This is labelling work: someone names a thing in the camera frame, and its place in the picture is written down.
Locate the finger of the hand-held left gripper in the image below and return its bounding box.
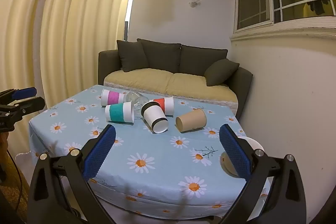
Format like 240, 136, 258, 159
0, 87, 37, 105
0, 96, 46, 122

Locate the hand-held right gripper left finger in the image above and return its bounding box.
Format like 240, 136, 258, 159
27, 124, 117, 224

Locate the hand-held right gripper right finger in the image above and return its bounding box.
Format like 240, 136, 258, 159
219, 124, 307, 224

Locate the teal banded white cup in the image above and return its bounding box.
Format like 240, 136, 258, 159
105, 101, 135, 124

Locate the brown paper cup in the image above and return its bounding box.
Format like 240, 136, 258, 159
175, 108, 207, 133

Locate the pink banded white cup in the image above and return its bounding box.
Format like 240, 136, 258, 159
101, 89, 129, 107

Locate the clear plastic cup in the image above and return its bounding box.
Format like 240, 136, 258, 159
125, 91, 151, 119

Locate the black banded white cup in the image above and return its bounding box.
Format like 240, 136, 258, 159
141, 101, 169, 134

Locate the red banded white cup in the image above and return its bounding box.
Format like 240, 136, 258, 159
150, 97, 175, 117

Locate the white round plate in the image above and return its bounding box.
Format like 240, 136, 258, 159
219, 136, 265, 179

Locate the blue daisy print tablecloth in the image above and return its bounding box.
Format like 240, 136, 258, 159
28, 85, 271, 220

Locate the dark grey sofa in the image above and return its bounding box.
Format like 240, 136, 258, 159
98, 38, 253, 122

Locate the cream curtain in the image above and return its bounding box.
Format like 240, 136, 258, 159
0, 0, 139, 122

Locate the small dark grey cushion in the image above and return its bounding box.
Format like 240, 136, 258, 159
117, 40, 149, 73
204, 59, 240, 87

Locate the beige sofa cover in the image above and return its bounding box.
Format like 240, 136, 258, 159
104, 68, 239, 115

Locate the large dark grey back cushion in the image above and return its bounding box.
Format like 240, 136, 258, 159
136, 38, 182, 74
180, 44, 228, 75

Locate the black cable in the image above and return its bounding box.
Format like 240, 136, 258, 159
7, 148, 23, 216

